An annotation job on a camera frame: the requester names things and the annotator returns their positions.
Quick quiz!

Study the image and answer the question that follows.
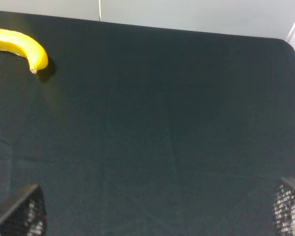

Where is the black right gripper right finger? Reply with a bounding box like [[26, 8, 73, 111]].
[[273, 177, 295, 236]]

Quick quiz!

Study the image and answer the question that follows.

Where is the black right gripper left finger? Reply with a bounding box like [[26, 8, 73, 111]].
[[0, 184, 47, 236]]

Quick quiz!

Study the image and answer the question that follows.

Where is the black table cloth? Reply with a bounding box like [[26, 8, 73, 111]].
[[0, 11, 295, 236]]

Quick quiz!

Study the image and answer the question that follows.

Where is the yellow banana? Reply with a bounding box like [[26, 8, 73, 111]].
[[0, 29, 49, 74]]

